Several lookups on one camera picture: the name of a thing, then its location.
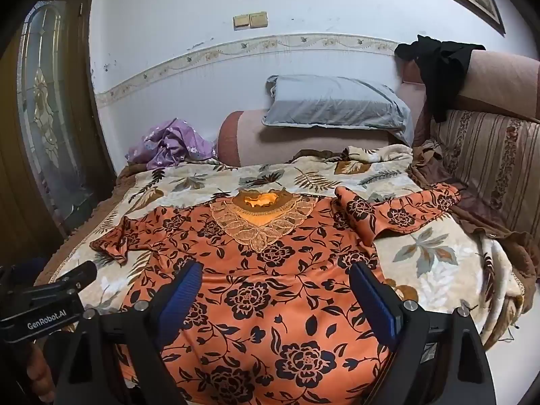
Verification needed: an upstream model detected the purple floral cloth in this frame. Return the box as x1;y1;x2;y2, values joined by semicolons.
127;118;218;170

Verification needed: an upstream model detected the black garment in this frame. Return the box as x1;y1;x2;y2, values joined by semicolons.
394;34;486;124

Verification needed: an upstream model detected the pink bolster cushion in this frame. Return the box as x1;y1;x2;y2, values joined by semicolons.
217;48;540;168

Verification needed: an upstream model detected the striped sofa cushion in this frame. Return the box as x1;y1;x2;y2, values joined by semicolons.
430;109;540;243

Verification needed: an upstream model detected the cream leaf-print blanket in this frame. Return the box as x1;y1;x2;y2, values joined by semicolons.
34;143;526;351

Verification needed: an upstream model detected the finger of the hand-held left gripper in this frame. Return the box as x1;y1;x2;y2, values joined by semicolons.
50;261;99;294

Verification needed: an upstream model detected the person's left hand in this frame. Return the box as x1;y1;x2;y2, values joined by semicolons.
24;340;59;398

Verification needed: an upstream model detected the orange black floral shirt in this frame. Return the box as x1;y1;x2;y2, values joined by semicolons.
89;183;461;405

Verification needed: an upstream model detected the wooden door with glass panel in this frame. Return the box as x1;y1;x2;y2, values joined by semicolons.
0;0;115;262

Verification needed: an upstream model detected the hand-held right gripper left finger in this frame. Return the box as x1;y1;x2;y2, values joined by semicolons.
53;260;204;405

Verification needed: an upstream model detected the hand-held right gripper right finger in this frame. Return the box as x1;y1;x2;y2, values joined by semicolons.
349;262;497;405

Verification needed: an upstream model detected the grey pillow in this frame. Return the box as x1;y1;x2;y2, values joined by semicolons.
262;75;414;146

